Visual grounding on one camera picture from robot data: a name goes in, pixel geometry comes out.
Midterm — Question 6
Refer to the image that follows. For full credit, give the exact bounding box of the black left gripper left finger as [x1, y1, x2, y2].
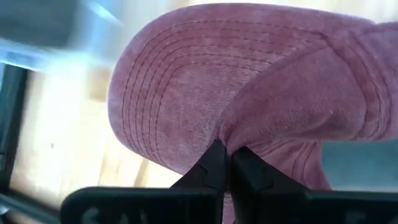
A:
[60, 139, 227, 224]

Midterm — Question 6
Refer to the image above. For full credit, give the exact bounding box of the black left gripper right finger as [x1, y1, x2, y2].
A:
[230, 145, 398, 224]

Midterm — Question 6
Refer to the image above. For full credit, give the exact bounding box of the maroon baseball cap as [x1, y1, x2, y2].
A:
[107, 2, 398, 224]

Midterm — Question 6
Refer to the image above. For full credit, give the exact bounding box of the clear plastic bin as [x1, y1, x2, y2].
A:
[0, 0, 131, 74]

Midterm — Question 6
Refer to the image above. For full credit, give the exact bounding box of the black aluminium frame rail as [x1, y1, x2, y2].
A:
[0, 63, 29, 189]

